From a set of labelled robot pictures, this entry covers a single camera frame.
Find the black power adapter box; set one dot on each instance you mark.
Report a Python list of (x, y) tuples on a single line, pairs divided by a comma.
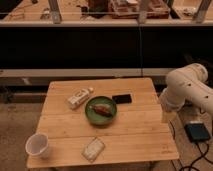
[(197, 132)]

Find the long metal bench rail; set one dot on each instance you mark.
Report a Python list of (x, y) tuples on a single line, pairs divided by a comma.
[(40, 77)]

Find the brown food in bowl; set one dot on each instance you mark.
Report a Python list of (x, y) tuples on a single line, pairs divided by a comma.
[(102, 109)]

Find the wooden folding table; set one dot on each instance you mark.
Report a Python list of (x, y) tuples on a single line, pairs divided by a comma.
[(137, 134)]

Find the white paper cup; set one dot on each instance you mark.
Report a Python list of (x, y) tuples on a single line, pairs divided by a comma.
[(38, 146)]

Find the green bowl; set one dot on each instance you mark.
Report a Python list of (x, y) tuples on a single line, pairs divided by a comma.
[(99, 118)]

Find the black smartphone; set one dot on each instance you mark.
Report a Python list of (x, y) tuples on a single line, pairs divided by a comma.
[(122, 99)]

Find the wooden block end effector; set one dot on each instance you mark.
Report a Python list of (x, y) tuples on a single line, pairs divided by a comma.
[(168, 116)]

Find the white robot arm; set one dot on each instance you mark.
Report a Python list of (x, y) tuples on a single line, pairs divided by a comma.
[(187, 83)]

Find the wrapped snack packet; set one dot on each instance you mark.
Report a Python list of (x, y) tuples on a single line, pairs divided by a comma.
[(93, 149)]

